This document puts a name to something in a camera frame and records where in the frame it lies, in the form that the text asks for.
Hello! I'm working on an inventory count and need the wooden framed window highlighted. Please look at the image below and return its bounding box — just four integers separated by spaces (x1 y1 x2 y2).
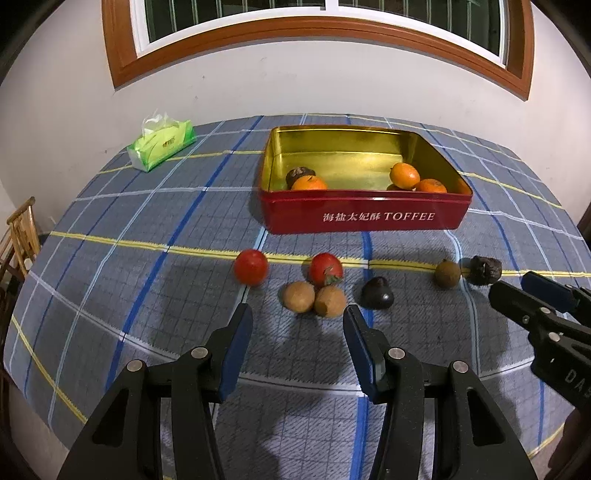
102 0 535 101

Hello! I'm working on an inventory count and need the green tissue pack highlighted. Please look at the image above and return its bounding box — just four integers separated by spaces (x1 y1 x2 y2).
126 112 197 173

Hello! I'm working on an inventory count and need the smooth red tomato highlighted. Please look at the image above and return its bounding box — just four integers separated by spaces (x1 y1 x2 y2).
233 249 269 287

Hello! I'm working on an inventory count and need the person's right hand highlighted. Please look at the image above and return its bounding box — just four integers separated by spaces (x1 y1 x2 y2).
549 408 591 480

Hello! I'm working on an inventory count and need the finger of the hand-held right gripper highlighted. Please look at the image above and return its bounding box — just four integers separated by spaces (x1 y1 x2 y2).
488 281 561 333
522 271 591 324

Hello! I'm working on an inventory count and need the dark brown water chestnut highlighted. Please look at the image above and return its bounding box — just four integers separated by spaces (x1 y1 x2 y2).
286 167 317 189

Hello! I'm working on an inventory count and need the wrinkled dark passion fruit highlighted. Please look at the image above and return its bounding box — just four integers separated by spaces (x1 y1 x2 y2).
466 256 502 286

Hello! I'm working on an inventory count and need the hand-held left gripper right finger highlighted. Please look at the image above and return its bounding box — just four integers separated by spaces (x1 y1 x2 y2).
342 304 539 480

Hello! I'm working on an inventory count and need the dark purple plum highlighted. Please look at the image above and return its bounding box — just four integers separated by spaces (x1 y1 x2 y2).
359 277 395 309

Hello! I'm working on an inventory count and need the red tomato with green calyx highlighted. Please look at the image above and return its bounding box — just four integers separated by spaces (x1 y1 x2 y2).
308 253 344 287

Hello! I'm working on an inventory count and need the red and gold tin box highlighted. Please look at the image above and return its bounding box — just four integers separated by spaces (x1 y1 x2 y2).
257 125 474 235

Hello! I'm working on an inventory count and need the light wooden chair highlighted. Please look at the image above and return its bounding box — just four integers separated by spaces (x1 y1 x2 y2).
0 197 42 287

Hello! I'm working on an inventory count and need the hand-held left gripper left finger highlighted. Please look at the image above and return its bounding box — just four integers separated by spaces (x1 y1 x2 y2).
56 302 254 480

